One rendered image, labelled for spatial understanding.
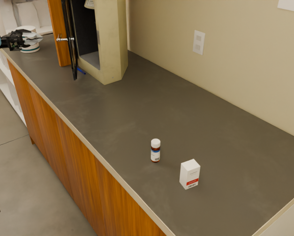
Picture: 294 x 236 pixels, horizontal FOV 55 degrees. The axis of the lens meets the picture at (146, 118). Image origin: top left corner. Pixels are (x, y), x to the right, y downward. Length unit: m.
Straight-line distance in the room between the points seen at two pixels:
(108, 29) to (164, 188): 0.85
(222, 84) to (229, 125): 0.29
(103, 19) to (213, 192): 0.94
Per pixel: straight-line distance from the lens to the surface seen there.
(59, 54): 1.82
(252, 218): 0.95
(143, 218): 1.09
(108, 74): 1.56
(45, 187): 2.37
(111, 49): 1.52
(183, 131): 1.21
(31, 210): 2.25
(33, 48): 2.13
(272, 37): 1.29
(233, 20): 1.38
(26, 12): 2.68
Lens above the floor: 1.67
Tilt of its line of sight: 34 degrees down
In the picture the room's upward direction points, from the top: straight up
